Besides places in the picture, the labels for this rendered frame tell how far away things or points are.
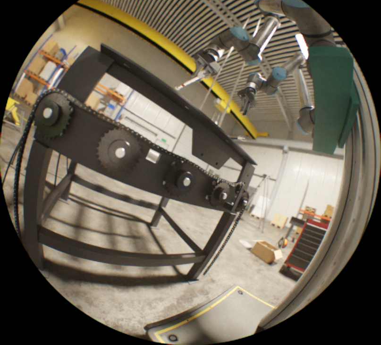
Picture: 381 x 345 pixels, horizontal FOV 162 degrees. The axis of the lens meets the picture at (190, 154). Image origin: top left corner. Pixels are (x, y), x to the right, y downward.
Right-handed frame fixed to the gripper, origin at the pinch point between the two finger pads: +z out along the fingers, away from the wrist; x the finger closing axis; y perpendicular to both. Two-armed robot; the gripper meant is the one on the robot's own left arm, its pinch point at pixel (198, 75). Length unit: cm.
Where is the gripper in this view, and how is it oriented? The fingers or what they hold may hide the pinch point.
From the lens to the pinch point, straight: 62.5
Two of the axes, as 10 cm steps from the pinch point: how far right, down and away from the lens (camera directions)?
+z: -4.2, 9.0, -1.3
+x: 7.2, 4.1, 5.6
